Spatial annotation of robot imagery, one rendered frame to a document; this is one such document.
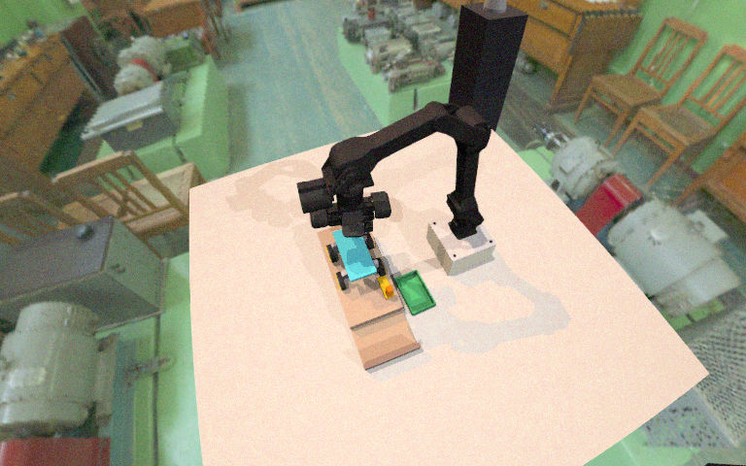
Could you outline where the teal wheeled trolley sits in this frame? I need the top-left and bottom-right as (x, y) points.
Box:
(325, 229), (387, 291)

